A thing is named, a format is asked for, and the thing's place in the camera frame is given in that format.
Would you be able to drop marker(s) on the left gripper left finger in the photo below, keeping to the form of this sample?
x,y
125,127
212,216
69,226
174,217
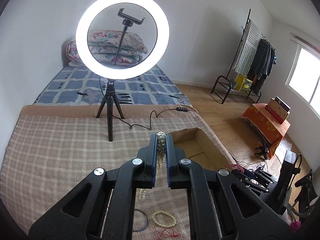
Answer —
x,y
102,205

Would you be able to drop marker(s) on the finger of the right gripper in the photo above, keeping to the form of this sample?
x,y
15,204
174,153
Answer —
x,y
247,179
264,179

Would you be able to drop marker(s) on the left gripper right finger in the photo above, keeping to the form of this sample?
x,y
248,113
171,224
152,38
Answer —
x,y
220,206

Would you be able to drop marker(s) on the red string green pendant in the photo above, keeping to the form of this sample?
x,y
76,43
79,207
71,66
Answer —
x,y
166,234

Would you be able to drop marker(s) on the brown cardboard box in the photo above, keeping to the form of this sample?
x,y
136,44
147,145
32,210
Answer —
x,y
203,147

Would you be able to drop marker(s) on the tan box on table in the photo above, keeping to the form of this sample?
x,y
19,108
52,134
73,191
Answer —
x,y
278,109

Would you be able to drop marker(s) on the black clothes rack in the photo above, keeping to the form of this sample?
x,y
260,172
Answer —
x,y
235,86

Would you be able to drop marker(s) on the yellow box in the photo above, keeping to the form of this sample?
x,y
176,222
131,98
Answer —
x,y
243,84

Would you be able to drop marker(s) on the window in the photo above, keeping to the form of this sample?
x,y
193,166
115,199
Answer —
x,y
303,77

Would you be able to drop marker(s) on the dark hanging clothes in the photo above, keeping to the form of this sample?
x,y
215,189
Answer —
x,y
260,69

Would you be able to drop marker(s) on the black tripod stand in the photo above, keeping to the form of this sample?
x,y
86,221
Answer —
x,y
109,100

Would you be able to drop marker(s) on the striped white towel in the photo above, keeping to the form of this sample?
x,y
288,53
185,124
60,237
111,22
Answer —
x,y
248,48

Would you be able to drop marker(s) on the folded floral quilt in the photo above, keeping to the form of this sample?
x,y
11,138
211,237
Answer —
x,y
103,46

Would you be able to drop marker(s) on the black phone holder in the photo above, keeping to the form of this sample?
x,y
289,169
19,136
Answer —
x,y
128,21

